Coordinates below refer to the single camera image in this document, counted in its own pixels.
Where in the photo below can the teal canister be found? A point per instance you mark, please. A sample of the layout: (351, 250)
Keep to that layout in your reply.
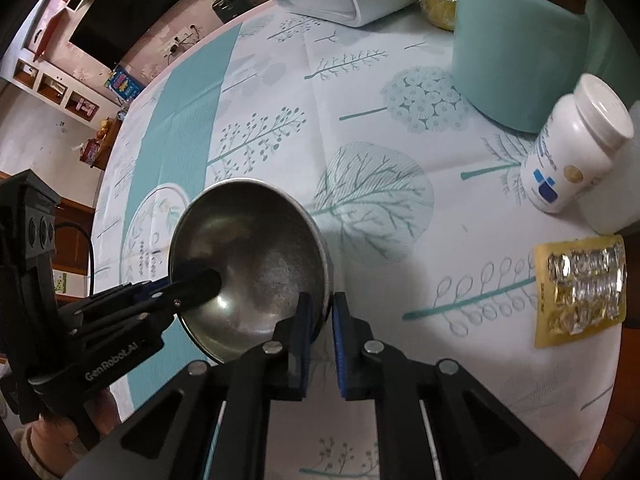
(515, 55)

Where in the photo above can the black television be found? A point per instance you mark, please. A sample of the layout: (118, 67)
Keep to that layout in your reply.
(135, 10)

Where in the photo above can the plain white bottle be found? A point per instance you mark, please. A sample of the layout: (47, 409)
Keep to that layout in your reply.
(620, 190)

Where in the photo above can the red snack box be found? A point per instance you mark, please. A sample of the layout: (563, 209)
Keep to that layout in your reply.
(91, 151)

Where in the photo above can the gold blister pack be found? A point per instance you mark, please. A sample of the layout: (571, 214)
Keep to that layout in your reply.
(580, 290)

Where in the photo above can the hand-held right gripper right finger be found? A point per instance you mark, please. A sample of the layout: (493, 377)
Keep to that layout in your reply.
(342, 345)

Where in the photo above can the white pill bottle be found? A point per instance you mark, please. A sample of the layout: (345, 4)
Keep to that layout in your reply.
(570, 155)

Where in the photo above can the person's left hand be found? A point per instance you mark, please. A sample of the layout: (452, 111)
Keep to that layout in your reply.
(50, 435)

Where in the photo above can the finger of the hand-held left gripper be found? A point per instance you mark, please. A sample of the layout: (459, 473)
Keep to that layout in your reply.
(195, 287)
(120, 315)

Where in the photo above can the tree-print tablecloth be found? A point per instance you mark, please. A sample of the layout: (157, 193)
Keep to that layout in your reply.
(390, 150)

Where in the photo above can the small steel bowl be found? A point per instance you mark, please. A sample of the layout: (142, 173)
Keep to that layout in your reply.
(260, 240)

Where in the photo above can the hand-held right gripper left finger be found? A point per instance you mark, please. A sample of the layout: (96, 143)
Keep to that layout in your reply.
(301, 342)

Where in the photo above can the white wall shelf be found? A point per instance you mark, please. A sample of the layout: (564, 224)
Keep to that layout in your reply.
(55, 87)

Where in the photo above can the glass jar with yellow contents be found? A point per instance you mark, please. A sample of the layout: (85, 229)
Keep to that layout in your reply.
(440, 5)

